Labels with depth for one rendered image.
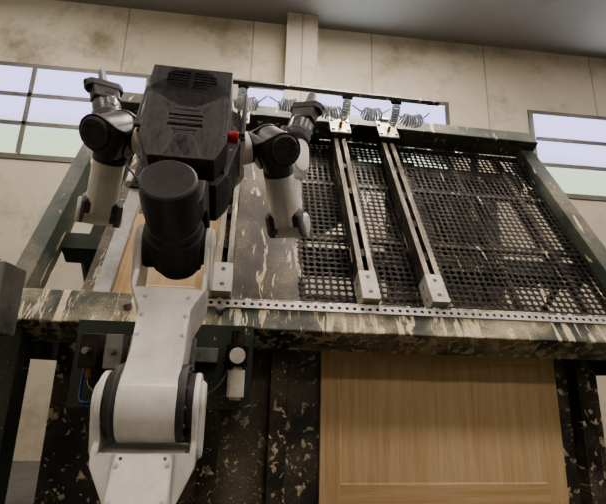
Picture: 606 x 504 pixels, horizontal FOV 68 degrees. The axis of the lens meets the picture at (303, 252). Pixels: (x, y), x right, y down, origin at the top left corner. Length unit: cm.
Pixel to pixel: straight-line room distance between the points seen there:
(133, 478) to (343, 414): 92
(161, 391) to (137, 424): 7
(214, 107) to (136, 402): 68
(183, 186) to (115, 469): 52
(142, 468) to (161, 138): 68
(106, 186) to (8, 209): 315
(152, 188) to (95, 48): 419
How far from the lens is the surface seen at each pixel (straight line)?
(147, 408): 88
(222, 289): 145
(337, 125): 230
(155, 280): 157
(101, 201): 142
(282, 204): 135
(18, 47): 527
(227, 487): 169
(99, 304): 149
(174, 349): 93
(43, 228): 178
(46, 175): 452
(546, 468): 200
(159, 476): 91
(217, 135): 111
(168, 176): 93
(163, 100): 118
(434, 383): 178
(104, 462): 94
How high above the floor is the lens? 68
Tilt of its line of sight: 15 degrees up
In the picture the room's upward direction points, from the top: 2 degrees clockwise
